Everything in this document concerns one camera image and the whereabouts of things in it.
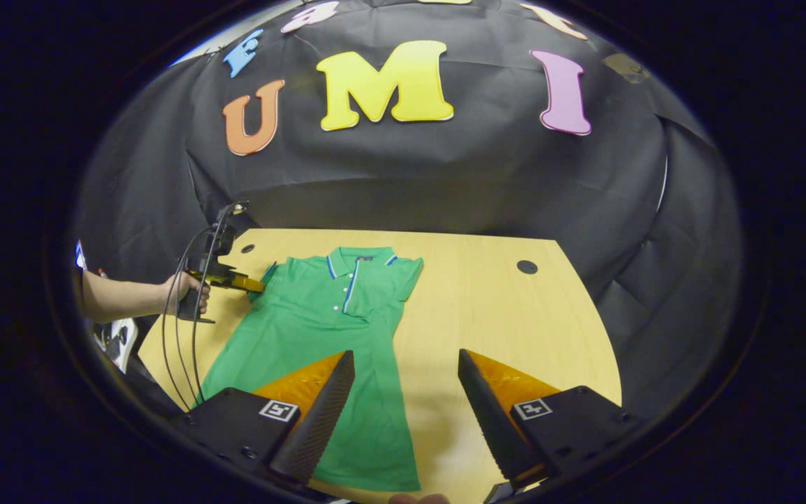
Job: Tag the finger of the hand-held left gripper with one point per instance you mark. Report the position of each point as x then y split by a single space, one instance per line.
242 282

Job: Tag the black backdrop cloth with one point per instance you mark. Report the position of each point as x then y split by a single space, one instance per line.
445 175

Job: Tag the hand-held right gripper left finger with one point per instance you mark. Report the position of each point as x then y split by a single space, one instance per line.
319 420

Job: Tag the white printed object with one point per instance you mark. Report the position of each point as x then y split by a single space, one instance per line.
119 343

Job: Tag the green T-shirt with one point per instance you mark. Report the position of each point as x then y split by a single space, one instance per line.
305 322

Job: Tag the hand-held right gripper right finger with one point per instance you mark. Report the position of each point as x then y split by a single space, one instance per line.
490 420

